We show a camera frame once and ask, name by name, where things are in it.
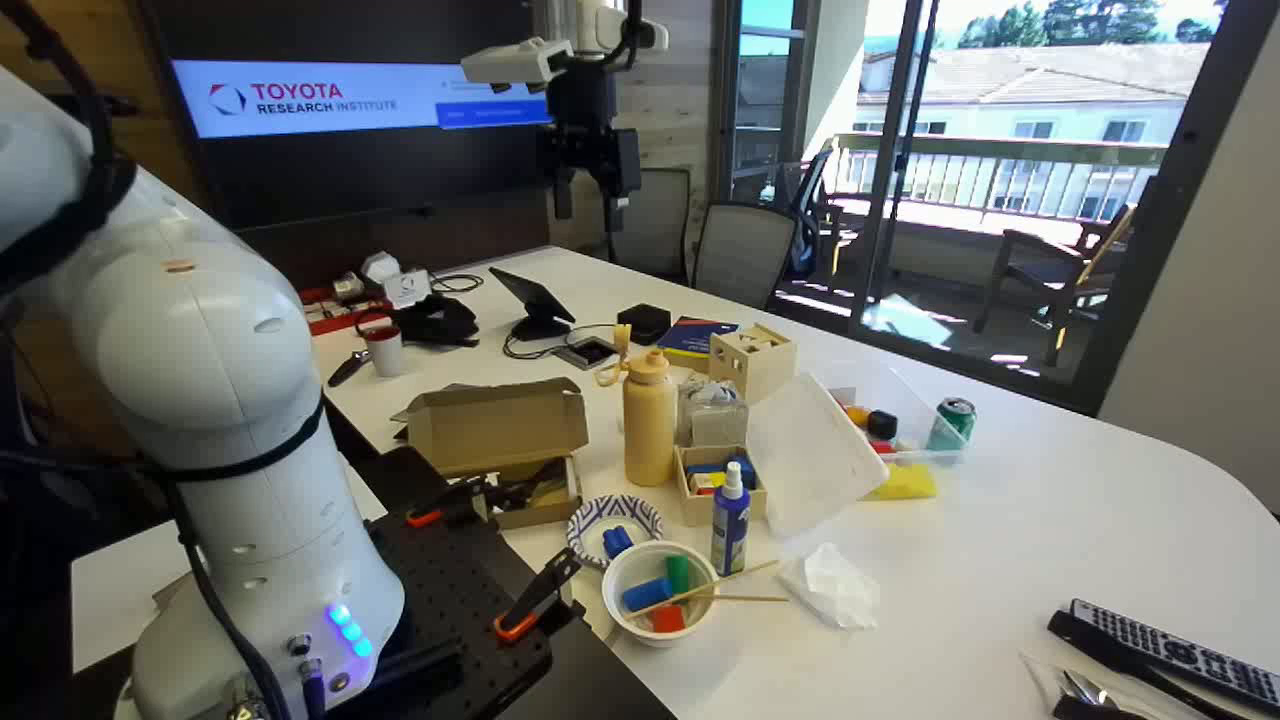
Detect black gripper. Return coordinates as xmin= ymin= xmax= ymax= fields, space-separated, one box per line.
xmin=534 ymin=62 xmax=648 ymax=232

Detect blue white patterned plate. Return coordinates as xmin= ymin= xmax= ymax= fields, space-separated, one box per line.
xmin=563 ymin=492 xmax=669 ymax=574

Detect small wooden block box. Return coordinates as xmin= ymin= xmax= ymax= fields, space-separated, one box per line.
xmin=670 ymin=445 xmax=765 ymax=515

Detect blue block in bowl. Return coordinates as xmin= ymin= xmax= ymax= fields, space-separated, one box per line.
xmin=620 ymin=574 xmax=675 ymax=617

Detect grey mesh office chair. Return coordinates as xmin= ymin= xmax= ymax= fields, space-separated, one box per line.
xmin=603 ymin=163 xmax=694 ymax=284
xmin=692 ymin=196 xmax=798 ymax=311

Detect black tablet stand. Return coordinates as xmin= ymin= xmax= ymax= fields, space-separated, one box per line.
xmin=483 ymin=265 xmax=580 ymax=343

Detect small black box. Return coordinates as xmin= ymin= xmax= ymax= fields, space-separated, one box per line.
xmin=612 ymin=302 xmax=675 ymax=350

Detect black phone on pad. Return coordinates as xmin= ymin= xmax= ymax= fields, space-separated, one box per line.
xmin=552 ymin=333 xmax=622 ymax=377

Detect colourful book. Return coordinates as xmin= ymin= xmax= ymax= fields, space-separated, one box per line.
xmin=655 ymin=311 xmax=739 ymax=355

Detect black pouch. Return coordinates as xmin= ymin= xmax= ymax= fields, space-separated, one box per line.
xmin=390 ymin=292 xmax=483 ymax=353

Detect white crumpled items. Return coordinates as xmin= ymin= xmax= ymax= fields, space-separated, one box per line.
xmin=356 ymin=247 xmax=434 ymax=311

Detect black office chair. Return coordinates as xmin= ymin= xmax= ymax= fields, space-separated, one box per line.
xmin=785 ymin=145 xmax=855 ymax=284

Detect tan water bottle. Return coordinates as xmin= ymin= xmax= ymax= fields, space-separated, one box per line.
xmin=592 ymin=341 xmax=682 ymax=492

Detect wooden shape sorter cube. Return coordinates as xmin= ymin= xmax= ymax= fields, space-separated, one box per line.
xmin=705 ymin=322 xmax=798 ymax=405

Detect open cardboard box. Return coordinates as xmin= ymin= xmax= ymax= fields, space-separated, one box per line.
xmin=390 ymin=377 xmax=592 ymax=534

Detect grey holder with items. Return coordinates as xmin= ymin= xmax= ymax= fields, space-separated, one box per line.
xmin=675 ymin=377 xmax=752 ymax=452

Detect white cup red band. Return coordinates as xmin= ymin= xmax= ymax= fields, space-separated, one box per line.
xmin=356 ymin=316 xmax=412 ymax=379

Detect red flat box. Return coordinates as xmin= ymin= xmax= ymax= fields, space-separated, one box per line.
xmin=298 ymin=279 xmax=390 ymax=336

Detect black marker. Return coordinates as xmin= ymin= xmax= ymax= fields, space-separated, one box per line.
xmin=322 ymin=350 xmax=370 ymax=393

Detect black clamp orange tips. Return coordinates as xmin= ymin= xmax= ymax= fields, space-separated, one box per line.
xmin=401 ymin=479 xmax=487 ymax=534
xmin=487 ymin=546 xmax=587 ymax=650

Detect white plastic board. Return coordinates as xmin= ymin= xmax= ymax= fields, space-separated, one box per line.
xmin=739 ymin=369 xmax=892 ymax=546

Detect small bottle with blue cap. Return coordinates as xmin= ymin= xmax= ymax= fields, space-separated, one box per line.
xmin=707 ymin=455 xmax=755 ymax=581

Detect wooden stick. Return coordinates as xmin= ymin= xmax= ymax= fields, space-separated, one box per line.
xmin=637 ymin=557 xmax=788 ymax=617

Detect balcony railing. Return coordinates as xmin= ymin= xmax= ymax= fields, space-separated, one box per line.
xmin=825 ymin=128 xmax=1171 ymax=232

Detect teal can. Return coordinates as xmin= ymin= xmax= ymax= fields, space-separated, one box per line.
xmin=924 ymin=396 xmax=980 ymax=461

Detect colourful bowl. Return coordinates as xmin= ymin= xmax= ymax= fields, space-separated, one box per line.
xmin=595 ymin=536 xmax=723 ymax=654

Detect crumpled white plastic wrap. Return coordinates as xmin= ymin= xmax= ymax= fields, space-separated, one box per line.
xmin=776 ymin=540 xmax=883 ymax=631

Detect dark outdoor chair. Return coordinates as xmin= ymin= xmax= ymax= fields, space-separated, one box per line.
xmin=971 ymin=205 xmax=1136 ymax=373

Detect silver cutlery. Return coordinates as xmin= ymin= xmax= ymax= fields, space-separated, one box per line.
xmin=1050 ymin=664 xmax=1136 ymax=720

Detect light grey wrist camera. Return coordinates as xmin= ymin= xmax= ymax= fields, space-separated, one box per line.
xmin=458 ymin=35 xmax=580 ymax=95

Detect wall television screen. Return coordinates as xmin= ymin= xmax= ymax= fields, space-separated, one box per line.
xmin=137 ymin=0 xmax=563 ymax=232

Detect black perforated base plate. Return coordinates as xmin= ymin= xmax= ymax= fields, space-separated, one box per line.
xmin=322 ymin=396 xmax=670 ymax=720

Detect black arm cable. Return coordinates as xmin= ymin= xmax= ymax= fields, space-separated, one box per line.
xmin=0 ymin=0 xmax=144 ymax=304

